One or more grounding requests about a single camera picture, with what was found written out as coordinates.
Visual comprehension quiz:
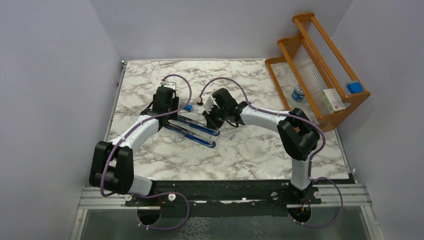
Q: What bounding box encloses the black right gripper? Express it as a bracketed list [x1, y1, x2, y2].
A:
[201, 104, 228, 130]

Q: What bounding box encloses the blue black stapler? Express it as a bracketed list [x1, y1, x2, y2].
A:
[176, 115, 220, 137]

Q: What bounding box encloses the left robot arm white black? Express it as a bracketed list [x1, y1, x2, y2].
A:
[89, 86, 179, 206]

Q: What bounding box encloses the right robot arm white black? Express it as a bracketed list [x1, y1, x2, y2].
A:
[197, 88, 320, 204]

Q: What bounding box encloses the grey blue small cylinder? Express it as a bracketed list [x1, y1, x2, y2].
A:
[184, 104, 193, 112]

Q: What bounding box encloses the blue lidded small jar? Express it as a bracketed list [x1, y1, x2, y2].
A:
[291, 84, 305, 102]

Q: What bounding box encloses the orange wooden tiered rack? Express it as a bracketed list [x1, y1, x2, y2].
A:
[265, 12, 371, 132]

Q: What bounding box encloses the white red carton box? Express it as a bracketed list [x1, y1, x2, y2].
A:
[321, 88, 346, 114]

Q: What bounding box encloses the blue block on rack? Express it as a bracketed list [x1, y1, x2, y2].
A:
[345, 81, 364, 94]

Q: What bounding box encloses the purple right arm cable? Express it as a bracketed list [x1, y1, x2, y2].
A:
[197, 77, 345, 229]

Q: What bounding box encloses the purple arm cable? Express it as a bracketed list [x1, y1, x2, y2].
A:
[99, 74, 193, 232]
[197, 77, 345, 229]

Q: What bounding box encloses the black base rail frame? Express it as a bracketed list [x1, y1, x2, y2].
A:
[78, 180, 373, 218]

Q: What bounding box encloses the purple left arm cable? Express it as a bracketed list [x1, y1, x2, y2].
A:
[99, 74, 193, 232]

